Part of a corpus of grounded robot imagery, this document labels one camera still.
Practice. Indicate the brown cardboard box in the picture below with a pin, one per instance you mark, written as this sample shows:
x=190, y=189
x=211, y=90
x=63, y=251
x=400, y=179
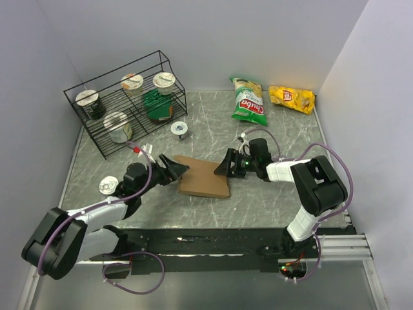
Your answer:
x=200, y=179

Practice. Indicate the aluminium extrusion rail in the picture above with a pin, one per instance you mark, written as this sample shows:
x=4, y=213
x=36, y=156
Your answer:
x=345, y=248

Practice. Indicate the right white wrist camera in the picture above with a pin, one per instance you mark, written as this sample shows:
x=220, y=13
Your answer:
x=244, y=144

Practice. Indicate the green snack bag in rack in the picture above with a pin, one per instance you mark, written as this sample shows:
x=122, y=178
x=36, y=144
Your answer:
x=158, y=106

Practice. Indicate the small white yogurt cup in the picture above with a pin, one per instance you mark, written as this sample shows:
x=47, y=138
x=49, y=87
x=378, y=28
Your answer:
x=179, y=130

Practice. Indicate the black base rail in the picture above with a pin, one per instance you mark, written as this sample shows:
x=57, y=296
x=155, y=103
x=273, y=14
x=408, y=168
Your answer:
x=196, y=250

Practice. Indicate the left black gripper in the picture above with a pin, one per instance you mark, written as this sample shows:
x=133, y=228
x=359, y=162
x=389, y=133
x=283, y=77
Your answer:
x=174, y=171

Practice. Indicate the orange yogurt cup on rack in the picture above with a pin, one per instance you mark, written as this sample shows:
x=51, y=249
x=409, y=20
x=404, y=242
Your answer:
x=132, y=84

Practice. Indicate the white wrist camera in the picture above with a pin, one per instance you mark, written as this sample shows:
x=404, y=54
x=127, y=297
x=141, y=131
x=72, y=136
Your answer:
x=244, y=144
x=147, y=149

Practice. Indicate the black wire rack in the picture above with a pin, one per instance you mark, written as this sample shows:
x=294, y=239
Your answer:
x=115, y=99

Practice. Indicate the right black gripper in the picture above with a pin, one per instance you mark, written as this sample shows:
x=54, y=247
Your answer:
x=224, y=169

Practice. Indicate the Chobani yogurt cup on rack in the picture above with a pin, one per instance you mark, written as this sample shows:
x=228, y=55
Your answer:
x=164, y=82

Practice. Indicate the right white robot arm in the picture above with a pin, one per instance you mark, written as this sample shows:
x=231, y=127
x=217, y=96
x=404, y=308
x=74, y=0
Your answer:
x=318, y=185

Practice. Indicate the dark yogurt cup on rack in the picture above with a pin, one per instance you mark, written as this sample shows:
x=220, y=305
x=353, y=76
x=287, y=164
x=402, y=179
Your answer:
x=90, y=102

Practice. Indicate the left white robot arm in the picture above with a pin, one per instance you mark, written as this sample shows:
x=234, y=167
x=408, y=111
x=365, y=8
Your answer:
x=64, y=238

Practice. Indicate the white cup lower rack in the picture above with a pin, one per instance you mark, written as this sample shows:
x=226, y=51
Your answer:
x=118, y=127

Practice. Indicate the yellow Lays chips bag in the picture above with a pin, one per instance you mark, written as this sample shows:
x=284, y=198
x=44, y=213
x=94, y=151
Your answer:
x=296, y=99

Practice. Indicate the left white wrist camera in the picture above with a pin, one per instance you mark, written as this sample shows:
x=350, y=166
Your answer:
x=147, y=149

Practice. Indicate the dark tin can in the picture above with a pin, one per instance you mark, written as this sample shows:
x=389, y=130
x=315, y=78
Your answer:
x=108, y=185

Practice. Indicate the green Chuba chips bag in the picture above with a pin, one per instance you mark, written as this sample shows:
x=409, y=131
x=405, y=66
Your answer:
x=249, y=102

